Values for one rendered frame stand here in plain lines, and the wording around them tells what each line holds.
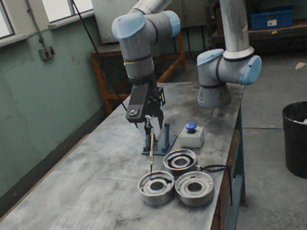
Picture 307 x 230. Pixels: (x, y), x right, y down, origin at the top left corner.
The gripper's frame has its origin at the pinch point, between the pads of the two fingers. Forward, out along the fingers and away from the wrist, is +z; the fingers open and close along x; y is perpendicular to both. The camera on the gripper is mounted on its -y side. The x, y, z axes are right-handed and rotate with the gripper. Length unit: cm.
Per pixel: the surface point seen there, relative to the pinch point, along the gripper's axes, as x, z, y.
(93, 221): 11.7, 12.8, -21.9
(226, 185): -15.9, 38.0, 24.7
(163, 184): -4.2, 10.6, -7.3
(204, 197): -16.9, 9.6, -11.5
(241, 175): -16, 69, 69
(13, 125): 154, 40, 71
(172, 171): -5.6, 9.7, -2.2
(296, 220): -46, 93, 63
